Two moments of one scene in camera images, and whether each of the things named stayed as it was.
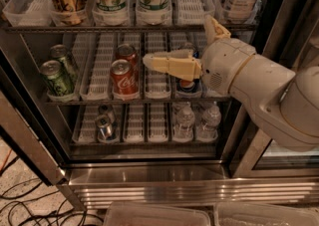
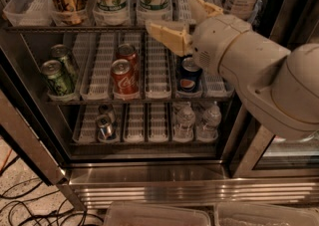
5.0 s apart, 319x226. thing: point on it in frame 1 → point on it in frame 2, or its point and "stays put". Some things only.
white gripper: [225, 63] → [215, 42]
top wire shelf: [121, 29] stays put
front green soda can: [57, 78] stays put
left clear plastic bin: [156, 214] stays put
